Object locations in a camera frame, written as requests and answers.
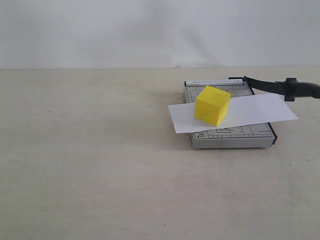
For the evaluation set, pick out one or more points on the yellow foam cube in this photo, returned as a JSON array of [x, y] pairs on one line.
[[211, 105]]

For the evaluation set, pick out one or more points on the white paper sheet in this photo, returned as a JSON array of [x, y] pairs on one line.
[[242, 111]]

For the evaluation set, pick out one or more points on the black cutter blade arm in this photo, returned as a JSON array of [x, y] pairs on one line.
[[291, 88]]

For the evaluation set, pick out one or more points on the grey paper cutter base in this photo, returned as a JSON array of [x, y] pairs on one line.
[[248, 136]]

